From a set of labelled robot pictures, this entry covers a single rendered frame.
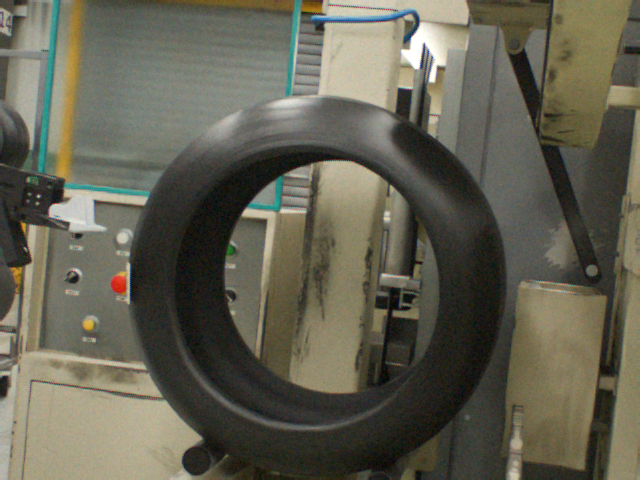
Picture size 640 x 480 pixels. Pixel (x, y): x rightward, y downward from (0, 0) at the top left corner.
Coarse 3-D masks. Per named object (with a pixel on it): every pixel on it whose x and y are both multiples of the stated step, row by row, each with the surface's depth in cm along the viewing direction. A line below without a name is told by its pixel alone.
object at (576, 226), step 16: (512, 64) 191; (528, 64) 190; (528, 80) 190; (528, 96) 190; (528, 112) 191; (560, 160) 190; (560, 176) 190; (560, 192) 190; (576, 208) 189; (576, 224) 189; (576, 240) 190; (592, 256) 189; (592, 272) 189
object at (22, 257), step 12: (0, 204) 183; (0, 216) 183; (0, 228) 183; (12, 228) 183; (0, 240) 183; (12, 240) 182; (24, 240) 186; (12, 252) 182; (24, 252) 184; (12, 264) 183; (24, 264) 184
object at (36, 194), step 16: (0, 176) 183; (16, 176) 183; (32, 176) 184; (48, 176) 186; (0, 192) 185; (16, 192) 181; (32, 192) 182; (48, 192) 181; (16, 208) 183; (32, 208) 182; (48, 208) 184; (32, 224) 181
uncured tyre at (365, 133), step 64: (256, 128) 165; (320, 128) 164; (384, 128) 164; (192, 192) 167; (256, 192) 194; (448, 192) 161; (192, 256) 195; (448, 256) 161; (192, 320) 194; (448, 320) 161; (192, 384) 168; (256, 384) 194; (384, 384) 193; (448, 384) 162; (256, 448) 167; (320, 448) 165; (384, 448) 165
